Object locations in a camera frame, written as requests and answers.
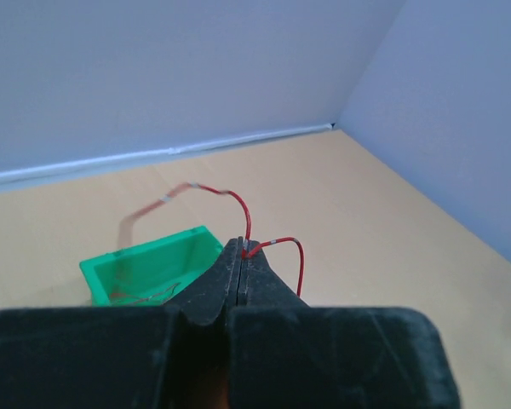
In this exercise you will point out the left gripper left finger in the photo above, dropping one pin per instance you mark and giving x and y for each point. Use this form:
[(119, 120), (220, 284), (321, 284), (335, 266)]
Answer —
[(171, 355)]

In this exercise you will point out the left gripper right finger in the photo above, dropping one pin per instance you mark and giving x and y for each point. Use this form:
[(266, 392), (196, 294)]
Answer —
[(285, 354)]

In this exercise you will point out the far green plastic bin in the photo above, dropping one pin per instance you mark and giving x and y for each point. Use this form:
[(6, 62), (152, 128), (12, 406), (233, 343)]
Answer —
[(151, 273)]

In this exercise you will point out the aluminium table edge frame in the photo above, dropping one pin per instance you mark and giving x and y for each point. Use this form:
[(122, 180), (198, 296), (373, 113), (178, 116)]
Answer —
[(33, 176)]

